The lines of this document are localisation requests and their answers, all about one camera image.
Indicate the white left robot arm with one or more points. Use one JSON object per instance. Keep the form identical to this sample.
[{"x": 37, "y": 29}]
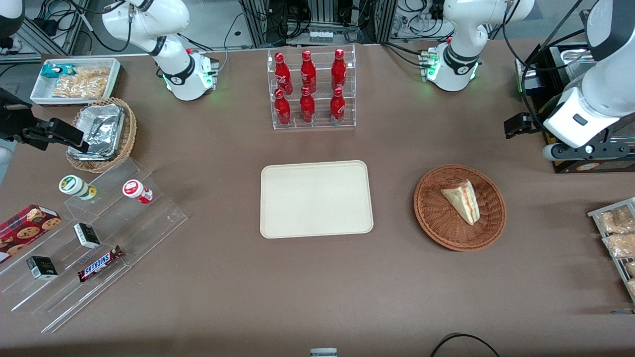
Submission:
[{"x": 461, "y": 29}]

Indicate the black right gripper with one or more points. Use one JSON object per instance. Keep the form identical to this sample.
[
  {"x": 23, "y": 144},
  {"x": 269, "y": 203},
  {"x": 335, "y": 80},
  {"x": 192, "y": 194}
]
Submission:
[{"x": 11, "y": 123}]

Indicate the teal snack packet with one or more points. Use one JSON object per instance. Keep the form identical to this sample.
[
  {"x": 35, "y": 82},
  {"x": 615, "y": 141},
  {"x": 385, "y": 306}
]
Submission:
[{"x": 52, "y": 71}]

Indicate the white rectangular plastic bin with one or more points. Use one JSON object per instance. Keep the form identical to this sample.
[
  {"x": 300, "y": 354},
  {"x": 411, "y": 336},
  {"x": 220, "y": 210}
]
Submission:
[{"x": 42, "y": 91}]

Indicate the Snickers chocolate bar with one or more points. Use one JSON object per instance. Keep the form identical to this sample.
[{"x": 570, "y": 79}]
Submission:
[{"x": 99, "y": 264}]

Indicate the clear acrylic bottle rack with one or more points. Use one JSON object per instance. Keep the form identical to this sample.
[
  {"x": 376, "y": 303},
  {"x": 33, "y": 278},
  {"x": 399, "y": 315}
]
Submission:
[{"x": 321, "y": 49}]

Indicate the triangle sandwich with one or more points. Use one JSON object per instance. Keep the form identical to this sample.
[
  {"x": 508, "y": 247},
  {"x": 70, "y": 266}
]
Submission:
[{"x": 464, "y": 201}]

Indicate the small black carton box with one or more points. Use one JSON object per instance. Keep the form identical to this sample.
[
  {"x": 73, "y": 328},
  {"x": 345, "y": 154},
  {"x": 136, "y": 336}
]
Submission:
[
  {"x": 42, "y": 267},
  {"x": 87, "y": 235}
]

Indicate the clear acrylic stepped shelf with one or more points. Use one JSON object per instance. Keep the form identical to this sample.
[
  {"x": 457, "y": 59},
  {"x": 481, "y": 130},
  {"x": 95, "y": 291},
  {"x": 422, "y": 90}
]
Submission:
[{"x": 149, "y": 223}]

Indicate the clear bag of crackers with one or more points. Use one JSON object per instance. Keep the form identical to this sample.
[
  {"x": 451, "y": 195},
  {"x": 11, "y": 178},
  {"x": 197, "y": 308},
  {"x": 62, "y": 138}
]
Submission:
[{"x": 82, "y": 83}]

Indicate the light wicker basket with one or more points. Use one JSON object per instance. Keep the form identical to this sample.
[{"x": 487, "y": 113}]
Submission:
[{"x": 130, "y": 131}]

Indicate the brown wicker basket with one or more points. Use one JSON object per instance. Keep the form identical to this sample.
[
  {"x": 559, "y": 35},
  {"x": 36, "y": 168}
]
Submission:
[{"x": 436, "y": 223}]

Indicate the red tartan cookie box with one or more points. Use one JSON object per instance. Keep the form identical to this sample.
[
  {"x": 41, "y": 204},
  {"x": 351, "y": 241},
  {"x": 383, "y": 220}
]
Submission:
[{"x": 25, "y": 228}]

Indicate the stack of foil trays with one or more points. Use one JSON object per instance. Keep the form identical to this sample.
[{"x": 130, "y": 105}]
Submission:
[{"x": 101, "y": 129}]

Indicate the white power strip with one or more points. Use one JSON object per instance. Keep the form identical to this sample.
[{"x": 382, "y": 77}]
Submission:
[{"x": 321, "y": 36}]

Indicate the grey device edge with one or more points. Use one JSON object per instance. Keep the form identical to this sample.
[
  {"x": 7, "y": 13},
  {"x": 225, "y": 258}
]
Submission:
[{"x": 323, "y": 352}]

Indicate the beige serving tray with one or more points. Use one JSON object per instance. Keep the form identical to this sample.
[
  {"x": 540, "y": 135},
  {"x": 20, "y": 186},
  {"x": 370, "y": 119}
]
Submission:
[{"x": 317, "y": 198}]

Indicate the red cola bottle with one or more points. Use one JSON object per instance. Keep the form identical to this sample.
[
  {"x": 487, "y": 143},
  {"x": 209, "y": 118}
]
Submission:
[
  {"x": 282, "y": 74},
  {"x": 339, "y": 70},
  {"x": 308, "y": 72},
  {"x": 283, "y": 109},
  {"x": 337, "y": 105},
  {"x": 307, "y": 106}
]

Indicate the aluminium frame post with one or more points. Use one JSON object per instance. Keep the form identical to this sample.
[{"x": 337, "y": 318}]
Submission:
[
  {"x": 258, "y": 22},
  {"x": 384, "y": 20}
]

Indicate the red lid yogurt cup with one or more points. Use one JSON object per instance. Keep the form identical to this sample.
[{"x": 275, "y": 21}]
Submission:
[{"x": 136, "y": 191}]

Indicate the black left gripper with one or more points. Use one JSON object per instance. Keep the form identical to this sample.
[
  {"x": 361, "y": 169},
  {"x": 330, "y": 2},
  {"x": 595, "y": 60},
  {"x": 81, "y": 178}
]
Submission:
[{"x": 530, "y": 124}]

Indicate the aluminium frame rail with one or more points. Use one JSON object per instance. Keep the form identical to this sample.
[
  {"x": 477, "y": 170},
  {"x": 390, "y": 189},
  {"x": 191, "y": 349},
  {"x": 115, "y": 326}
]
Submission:
[{"x": 44, "y": 42}]

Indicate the clear bag fried snacks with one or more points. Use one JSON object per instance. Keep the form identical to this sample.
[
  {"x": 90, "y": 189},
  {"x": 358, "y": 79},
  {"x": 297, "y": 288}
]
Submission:
[
  {"x": 620, "y": 245},
  {"x": 615, "y": 219},
  {"x": 631, "y": 288},
  {"x": 630, "y": 268}
]

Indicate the green lid sunflower cup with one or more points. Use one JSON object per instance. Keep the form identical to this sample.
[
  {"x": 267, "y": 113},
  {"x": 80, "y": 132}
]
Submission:
[{"x": 74, "y": 186}]

